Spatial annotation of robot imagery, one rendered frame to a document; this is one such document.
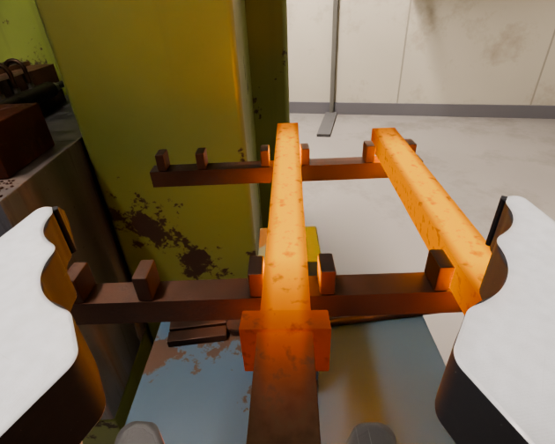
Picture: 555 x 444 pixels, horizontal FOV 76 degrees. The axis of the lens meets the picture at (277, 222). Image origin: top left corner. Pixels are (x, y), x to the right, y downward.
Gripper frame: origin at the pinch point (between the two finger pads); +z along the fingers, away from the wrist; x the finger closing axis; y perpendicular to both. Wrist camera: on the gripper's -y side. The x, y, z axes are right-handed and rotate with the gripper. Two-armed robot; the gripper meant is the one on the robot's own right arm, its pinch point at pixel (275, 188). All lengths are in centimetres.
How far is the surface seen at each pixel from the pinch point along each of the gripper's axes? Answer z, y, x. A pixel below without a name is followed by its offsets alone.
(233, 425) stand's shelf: 11.4, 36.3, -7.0
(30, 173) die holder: 30.4, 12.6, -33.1
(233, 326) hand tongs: 24.9, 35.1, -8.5
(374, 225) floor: 156, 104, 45
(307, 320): 2.0, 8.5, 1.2
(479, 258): 7.4, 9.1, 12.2
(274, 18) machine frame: 89, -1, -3
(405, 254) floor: 129, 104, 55
